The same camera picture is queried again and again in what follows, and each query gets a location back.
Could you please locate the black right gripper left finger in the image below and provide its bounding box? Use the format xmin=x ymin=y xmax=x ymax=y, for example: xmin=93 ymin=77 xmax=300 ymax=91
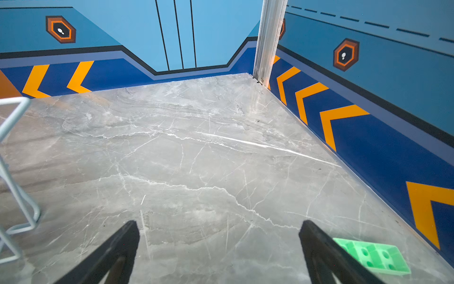
xmin=57 ymin=220 xmax=140 ymax=284

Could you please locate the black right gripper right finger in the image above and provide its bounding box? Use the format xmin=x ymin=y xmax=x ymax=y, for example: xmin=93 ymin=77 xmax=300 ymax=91
xmin=299 ymin=220 xmax=383 ymax=284

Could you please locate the green plastic block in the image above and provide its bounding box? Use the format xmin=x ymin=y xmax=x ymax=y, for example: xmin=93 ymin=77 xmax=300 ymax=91
xmin=333 ymin=238 xmax=411 ymax=276

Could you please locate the white wire dish rack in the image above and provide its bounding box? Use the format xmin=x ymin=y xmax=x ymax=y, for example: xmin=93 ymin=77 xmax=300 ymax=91
xmin=0 ymin=96 xmax=42 ymax=265

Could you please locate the aluminium corner post right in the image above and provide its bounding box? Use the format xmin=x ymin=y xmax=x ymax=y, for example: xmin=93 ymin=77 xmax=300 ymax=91
xmin=253 ymin=0 xmax=288 ymax=88

